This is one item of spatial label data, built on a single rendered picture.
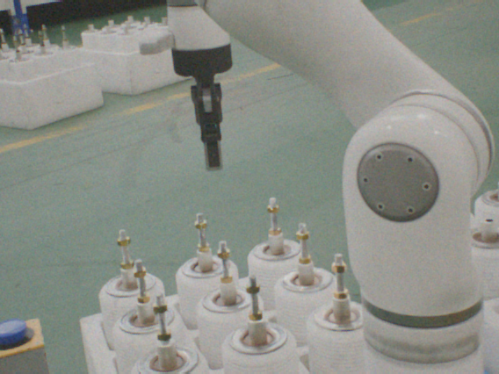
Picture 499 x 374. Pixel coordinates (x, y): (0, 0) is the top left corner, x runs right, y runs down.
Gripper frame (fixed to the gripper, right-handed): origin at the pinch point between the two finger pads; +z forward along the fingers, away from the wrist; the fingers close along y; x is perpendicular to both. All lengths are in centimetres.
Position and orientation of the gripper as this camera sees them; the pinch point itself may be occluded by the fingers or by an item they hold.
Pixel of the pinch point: (213, 152)
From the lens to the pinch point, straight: 106.1
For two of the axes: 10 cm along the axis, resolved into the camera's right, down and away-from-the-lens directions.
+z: 0.9, 9.3, 3.4
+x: -9.9, 1.1, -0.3
